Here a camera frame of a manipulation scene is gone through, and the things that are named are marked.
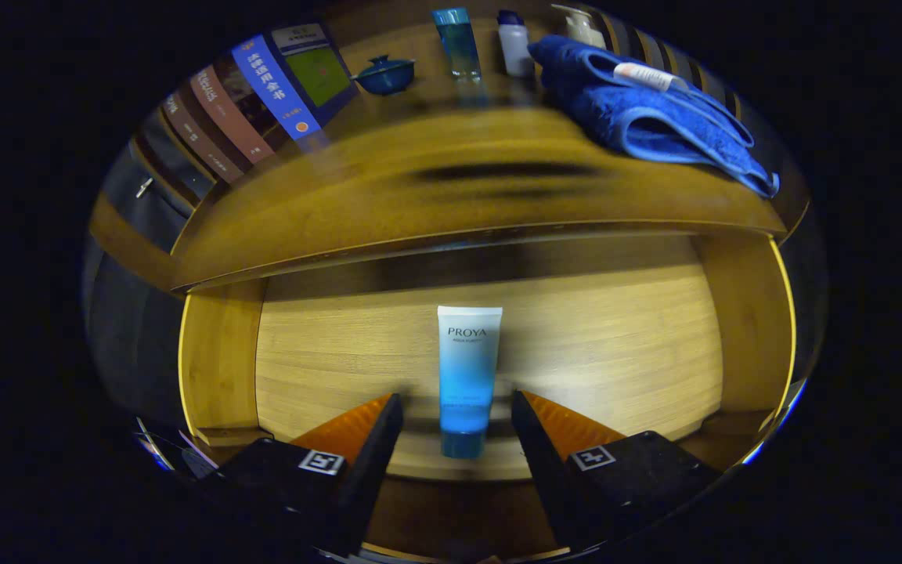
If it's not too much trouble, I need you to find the teal lidded cup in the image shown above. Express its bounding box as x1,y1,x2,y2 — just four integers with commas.
352,53,417,97

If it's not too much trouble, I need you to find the teal glass bottle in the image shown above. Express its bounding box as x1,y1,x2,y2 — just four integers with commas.
431,8,483,83

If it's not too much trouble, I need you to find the wooden countertop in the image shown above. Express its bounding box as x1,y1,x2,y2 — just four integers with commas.
171,106,788,292

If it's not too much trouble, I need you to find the white pump bottle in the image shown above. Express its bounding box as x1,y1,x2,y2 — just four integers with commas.
551,4,608,49

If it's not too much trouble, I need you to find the blue towel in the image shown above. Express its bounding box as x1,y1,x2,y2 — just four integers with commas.
528,34,781,199

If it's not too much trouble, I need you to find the reddish brown book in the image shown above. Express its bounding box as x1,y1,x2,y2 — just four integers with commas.
189,63,278,165

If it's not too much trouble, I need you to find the blue book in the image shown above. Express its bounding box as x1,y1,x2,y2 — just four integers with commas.
230,22,359,142

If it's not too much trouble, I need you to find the white bottle with dark cap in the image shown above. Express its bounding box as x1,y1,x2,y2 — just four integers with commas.
496,9,534,78

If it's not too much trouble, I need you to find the blue and white tube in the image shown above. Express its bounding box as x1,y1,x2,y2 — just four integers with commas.
437,305,503,459

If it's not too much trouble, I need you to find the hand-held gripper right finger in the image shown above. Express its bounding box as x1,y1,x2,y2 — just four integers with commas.
511,389,722,553

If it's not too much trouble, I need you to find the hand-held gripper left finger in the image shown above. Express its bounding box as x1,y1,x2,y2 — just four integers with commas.
197,392,406,559

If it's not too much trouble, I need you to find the wooden drawer with black knob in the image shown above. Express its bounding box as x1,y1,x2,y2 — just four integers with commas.
177,231,800,562

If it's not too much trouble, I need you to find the black backdrop cloth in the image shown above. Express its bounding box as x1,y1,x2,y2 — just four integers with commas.
81,129,829,428

